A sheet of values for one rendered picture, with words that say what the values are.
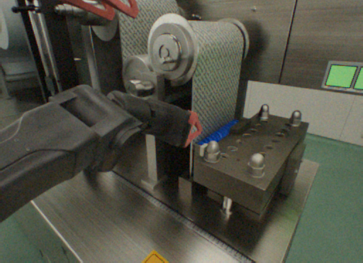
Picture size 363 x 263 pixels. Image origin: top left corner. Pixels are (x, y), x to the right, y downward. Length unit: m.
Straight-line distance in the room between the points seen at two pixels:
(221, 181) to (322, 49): 0.44
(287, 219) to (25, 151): 0.53
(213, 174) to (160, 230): 0.17
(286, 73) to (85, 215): 0.67
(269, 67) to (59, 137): 0.64
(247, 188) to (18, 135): 0.37
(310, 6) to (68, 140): 0.65
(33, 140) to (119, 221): 0.37
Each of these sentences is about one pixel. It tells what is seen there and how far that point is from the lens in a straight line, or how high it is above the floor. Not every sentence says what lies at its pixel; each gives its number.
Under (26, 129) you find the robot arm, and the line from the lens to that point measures 0.22.
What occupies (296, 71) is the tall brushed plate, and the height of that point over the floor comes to 1.18.
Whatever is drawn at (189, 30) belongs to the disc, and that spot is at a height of 1.29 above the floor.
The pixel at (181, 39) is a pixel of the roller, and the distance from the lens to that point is 0.46.
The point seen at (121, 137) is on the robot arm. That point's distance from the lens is 0.24.
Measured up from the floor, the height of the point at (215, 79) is 1.18.
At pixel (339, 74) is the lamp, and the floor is 1.19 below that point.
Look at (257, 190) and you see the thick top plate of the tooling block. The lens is 0.44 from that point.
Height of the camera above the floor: 1.30
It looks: 26 degrees down
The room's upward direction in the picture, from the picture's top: straight up
